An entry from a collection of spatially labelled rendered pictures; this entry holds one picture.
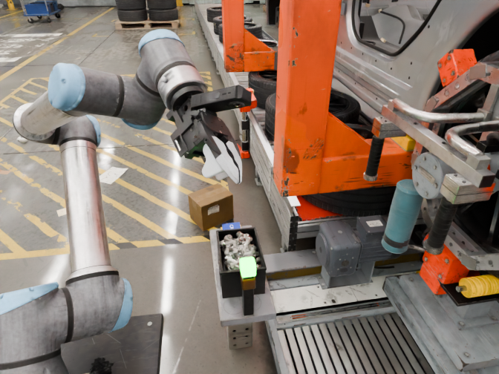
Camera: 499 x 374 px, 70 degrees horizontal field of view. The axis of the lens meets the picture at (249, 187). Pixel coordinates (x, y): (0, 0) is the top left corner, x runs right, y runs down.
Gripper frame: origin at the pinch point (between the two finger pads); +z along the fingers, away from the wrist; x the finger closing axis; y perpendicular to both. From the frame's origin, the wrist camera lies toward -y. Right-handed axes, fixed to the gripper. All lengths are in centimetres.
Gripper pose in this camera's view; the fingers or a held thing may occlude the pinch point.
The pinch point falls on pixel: (238, 174)
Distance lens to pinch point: 61.8
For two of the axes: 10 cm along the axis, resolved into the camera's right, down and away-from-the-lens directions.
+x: -5.5, -0.9, -8.3
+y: -7.1, 5.7, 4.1
